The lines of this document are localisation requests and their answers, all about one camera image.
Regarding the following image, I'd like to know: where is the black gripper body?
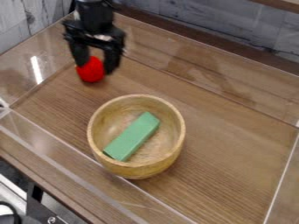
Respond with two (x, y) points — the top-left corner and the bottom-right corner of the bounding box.
(62, 1), (127, 52)

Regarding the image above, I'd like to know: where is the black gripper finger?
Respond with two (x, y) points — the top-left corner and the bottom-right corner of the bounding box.
(70, 41), (90, 67)
(104, 45), (123, 74)

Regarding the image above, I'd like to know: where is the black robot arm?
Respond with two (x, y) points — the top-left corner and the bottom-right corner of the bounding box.
(62, 0), (127, 74)

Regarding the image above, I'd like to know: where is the red plush strawberry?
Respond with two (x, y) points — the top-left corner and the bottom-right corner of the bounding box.
(76, 56), (106, 83)

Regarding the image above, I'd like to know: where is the green rectangular block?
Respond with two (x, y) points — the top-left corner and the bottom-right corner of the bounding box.
(103, 112), (160, 162)

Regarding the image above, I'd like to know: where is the black cable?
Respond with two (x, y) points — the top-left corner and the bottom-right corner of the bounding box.
(0, 200), (23, 224)

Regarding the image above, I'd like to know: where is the wooden bowl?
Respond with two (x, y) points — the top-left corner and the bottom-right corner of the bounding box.
(87, 94), (186, 179)

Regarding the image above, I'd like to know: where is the black table frame bracket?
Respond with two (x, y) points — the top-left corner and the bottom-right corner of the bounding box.
(25, 182), (91, 224)

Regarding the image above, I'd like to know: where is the clear acrylic tray wall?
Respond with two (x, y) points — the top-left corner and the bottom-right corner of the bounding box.
(0, 108), (194, 224)

